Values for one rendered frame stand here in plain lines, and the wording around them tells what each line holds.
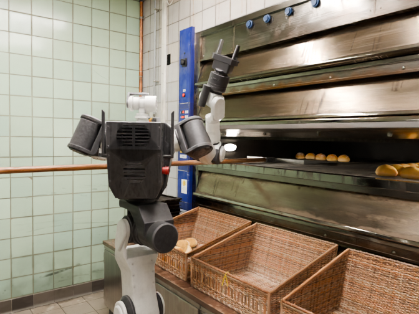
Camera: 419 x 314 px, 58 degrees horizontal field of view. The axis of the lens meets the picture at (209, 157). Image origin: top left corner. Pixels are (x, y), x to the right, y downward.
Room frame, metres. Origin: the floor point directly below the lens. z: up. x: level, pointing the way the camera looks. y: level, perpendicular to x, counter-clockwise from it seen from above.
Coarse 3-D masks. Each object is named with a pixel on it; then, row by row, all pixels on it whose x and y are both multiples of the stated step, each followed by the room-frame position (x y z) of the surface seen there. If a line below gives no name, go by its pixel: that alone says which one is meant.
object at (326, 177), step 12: (228, 168) 2.44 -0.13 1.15; (240, 168) 2.35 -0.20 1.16; (252, 168) 2.27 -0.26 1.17; (264, 168) 2.18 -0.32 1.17; (276, 168) 2.12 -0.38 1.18; (324, 180) 1.86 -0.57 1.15; (336, 180) 1.80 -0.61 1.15; (348, 180) 1.75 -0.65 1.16; (360, 180) 1.70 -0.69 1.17; (372, 180) 1.66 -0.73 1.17; (384, 180) 1.61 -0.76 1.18; (396, 180) 1.60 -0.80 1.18
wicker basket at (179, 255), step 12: (180, 216) 2.56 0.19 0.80; (192, 216) 2.63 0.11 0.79; (204, 216) 2.58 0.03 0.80; (228, 216) 2.39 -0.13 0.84; (180, 228) 2.56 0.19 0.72; (192, 228) 2.63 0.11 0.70; (204, 228) 2.54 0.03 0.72; (216, 228) 2.45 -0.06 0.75; (228, 228) 2.36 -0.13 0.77; (240, 228) 2.18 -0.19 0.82; (204, 240) 2.51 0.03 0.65; (216, 240) 2.07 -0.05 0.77; (168, 252) 2.09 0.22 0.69; (180, 252) 1.99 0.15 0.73; (192, 252) 1.97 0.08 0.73; (156, 264) 2.20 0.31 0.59; (168, 264) 2.09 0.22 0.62; (240, 264) 2.19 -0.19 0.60; (180, 276) 1.99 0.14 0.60
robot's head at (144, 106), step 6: (132, 96) 1.54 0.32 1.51; (150, 96) 1.54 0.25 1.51; (156, 96) 1.55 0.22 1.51; (132, 102) 1.53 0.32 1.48; (138, 102) 1.53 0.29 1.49; (144, 102) 1.53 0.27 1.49; (150, 102) 1.52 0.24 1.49; (156, 102) 1.55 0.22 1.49; (132, 108) 1.54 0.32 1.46; (138, 108) 1.54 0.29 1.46; (144, 108) 1.54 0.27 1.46; (150, 108) 1.53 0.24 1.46; (156, 108) 1.55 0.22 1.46; (138, 114) 1.53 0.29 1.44; (144, 114) 1.53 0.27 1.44
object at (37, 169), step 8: (192, 160) 2.27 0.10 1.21; (224, 160) 2.42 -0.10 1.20; (232, 160) 2.46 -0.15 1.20; (240, 160) 2.50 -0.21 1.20; (248, 160) 2.55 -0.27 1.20; (256, 160) 2.60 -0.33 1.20; (264, 160) 2.65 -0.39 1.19; (0, 168) 1.63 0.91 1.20; (8, 168) 1.65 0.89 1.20; (16, 168) 1.67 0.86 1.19; (24, 168) 1.69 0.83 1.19; (32, 168) 1.71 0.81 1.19; (40, 168) 1.73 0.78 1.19; (48, 168) 1.75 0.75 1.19; (56, 168) 1.77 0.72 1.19; (64, 168) 1.79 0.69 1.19; (72, 168) 1.82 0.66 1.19; (80, 168) 1.84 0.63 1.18; (88, 168) 1.87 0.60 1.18; (96, 168) 1.89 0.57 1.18; (104, 168) 1.92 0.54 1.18
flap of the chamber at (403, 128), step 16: (224, 128) 2.25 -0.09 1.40; (240, 128) 2.14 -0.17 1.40; (256, 128) 2.03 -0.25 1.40; (272, 128) 1.94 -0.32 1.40; (288, 128) 1.86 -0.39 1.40; (304, 128) 1.78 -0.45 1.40; (320, 128) 1.71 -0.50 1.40; (336, 128) 1.65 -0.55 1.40; (352, 128) 1.59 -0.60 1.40; (368, 128) 1.53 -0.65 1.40; (384, 128) 1.48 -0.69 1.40; (400, 128) 1.43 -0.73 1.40; (416, 128) 1.39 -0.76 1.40
